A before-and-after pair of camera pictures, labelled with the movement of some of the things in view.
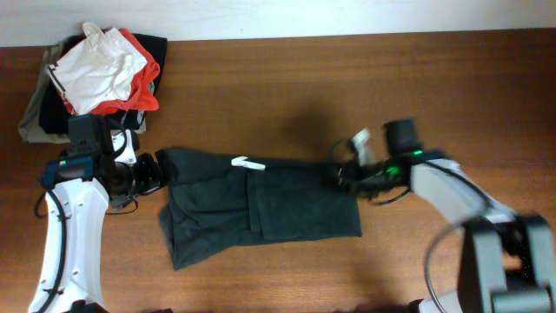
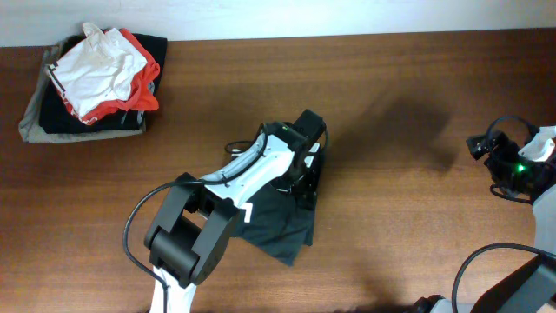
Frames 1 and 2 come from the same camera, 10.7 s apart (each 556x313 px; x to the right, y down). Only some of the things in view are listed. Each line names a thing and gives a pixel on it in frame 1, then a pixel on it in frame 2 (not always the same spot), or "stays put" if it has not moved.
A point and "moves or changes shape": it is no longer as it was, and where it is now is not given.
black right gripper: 349,182 to 495,163
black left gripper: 155,179 to 313,184
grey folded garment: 29,128 stays put
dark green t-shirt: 208,203 moves or changes shape
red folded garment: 144,97 stays put
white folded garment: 97,69 stays put
